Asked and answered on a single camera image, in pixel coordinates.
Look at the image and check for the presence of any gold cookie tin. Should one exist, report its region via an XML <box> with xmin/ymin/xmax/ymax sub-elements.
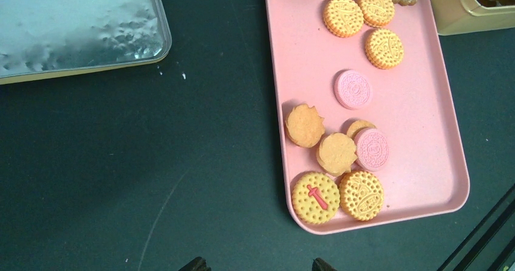
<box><xmin>431</xmin><ymin>0</ymin><xmax>514</xmax><ymax>36</ymax></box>

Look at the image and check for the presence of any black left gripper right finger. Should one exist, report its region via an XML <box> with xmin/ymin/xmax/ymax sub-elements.
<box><xmin>312</xmin><ymin>258</ymin><xmax>337</xmax><ymax>271</ymax></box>

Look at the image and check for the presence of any yellow biscuit red cross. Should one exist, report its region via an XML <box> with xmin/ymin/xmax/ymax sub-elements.
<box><xmin>292</xmin><ymin>172</ymin><xmax>340</xmax><ymax>225</ymax></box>

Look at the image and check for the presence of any pink sandwich cookie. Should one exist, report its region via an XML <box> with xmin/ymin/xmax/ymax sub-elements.
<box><xmin>333</xmin><ymin>70</ymin><xmax>373</xmax><ymax>110</ymax></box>
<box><xmin>355</xmin><ymin>128</ymin><xmax>389</xmax><ymax>171</ymax></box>

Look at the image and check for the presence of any pink plastic tray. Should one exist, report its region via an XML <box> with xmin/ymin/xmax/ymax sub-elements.
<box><xmin>266</xmin><ymin>0</ymin><xmax>470</xmax><ymax>235</ymax></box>

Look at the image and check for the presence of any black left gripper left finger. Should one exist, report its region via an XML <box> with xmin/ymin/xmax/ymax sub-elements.
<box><xmin>179</xmin><ymin>256</ymin><xmax>211</xmax><ymax>271</ymax></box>

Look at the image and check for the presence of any round swirl tan cookie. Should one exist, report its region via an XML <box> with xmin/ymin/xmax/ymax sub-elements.
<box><xmin>285</xmin><ymin>103</ymin><xmax>326</xmax><ymax>148</ymax></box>

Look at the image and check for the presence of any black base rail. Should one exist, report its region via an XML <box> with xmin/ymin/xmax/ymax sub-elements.
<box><xmin>438</xmin><ymin>186</ymin><xmax>514</xmax><ymax>270</ymax></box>

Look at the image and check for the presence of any silver metal tin lid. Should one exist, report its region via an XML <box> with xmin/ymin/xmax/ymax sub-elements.
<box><xmin>1</xmin><ymin>0</ymin><xmax>172</xmax><ymax>84</ymax></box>

